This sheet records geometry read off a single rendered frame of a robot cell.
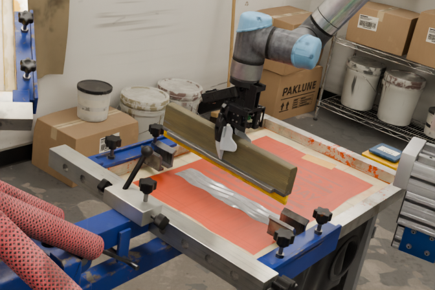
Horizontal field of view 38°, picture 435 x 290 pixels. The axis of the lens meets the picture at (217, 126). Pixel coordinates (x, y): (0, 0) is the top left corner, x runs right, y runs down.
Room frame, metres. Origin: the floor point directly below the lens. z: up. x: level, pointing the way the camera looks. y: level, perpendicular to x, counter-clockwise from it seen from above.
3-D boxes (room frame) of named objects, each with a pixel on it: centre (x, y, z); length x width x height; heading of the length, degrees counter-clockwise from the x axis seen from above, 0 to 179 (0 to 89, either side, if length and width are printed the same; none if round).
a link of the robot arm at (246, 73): (1.42, -0.05, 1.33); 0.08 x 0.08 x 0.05
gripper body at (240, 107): (1.41, -0.05, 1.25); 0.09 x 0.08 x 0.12; 53
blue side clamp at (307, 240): (1.24, -0.23, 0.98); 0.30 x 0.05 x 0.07; 143
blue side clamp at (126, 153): (1.57, 0.22, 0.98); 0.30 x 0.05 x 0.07; 143
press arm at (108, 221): (1.14, 0.19, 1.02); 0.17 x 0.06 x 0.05; 143
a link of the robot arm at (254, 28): (1.42, -0.05, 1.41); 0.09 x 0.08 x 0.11; 70
